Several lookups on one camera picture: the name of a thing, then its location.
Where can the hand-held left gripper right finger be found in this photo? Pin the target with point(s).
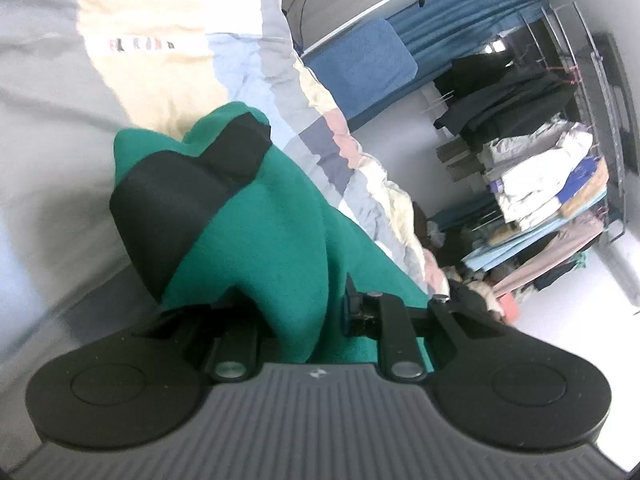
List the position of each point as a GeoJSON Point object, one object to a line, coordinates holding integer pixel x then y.
{"type": "Point", "coordinates": [395, 337]}

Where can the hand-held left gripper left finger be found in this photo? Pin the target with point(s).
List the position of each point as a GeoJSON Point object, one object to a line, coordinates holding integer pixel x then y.
{"type": "Point", "coordinates": [240, 342]}

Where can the green garment with black patches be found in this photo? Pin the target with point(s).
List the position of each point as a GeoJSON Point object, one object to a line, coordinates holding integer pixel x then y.
{"type": "Point", "coordinates": [270, 225]}

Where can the pile of loose clothes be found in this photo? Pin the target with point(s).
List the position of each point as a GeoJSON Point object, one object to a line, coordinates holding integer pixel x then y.
{"type": "Point", "coordinates": [465, 270]}

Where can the white hanging clothes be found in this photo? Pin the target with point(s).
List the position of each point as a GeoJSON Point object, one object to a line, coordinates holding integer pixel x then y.
{"type": "Point", "coordinates": [540, 180]}

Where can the dark hanging clothes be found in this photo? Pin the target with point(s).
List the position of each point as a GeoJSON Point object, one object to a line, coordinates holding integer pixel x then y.
{"type": "Point", "coordinates": [505, 95]}

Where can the metal clothes rack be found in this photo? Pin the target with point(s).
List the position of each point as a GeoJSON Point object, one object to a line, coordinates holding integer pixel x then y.
{"type": "Point", "coordinates": [595, 110]}

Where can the pink hanging cloth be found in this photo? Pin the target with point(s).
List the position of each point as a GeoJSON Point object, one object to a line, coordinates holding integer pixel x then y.
{"type": "Point", "coordinates": [555, 255]}

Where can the tan hanging garment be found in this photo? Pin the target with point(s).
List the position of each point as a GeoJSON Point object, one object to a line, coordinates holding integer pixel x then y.
{"type": "Point", "coordinates": [582, 207]}

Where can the blue hanging garment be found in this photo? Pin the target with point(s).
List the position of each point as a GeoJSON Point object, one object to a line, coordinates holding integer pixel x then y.
{"type": "Point", "coordinates": [580, 187]}

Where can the blue cushion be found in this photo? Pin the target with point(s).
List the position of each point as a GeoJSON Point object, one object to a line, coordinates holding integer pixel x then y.
{"type": "Point", "coordinates": [365, 65]}

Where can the pastel patchwork blanket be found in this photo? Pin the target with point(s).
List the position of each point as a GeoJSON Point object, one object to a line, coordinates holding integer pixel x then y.
{"type": "Point", "coordinates": [50, 110]}

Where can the blue curtain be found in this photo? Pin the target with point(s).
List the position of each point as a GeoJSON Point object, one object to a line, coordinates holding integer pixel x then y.
{"type": "Point", "coordinates": [450, 15]}

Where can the grey wood-grain cabinet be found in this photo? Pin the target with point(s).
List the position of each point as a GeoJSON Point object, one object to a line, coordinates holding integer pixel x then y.
{"type": "Point", "coordinates": [360, 0]}

